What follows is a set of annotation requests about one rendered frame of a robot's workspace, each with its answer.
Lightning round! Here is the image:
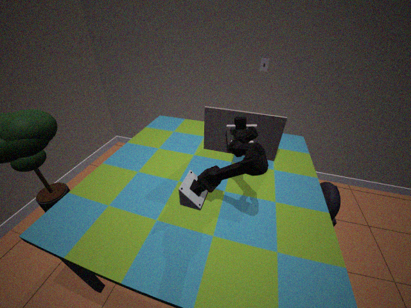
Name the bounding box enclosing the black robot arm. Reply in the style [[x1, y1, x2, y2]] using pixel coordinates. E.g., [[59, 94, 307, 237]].
[[190, 126, 268, 197]]

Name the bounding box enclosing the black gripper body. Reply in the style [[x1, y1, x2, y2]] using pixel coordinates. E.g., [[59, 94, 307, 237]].
[[234, 116, 247, 136]]

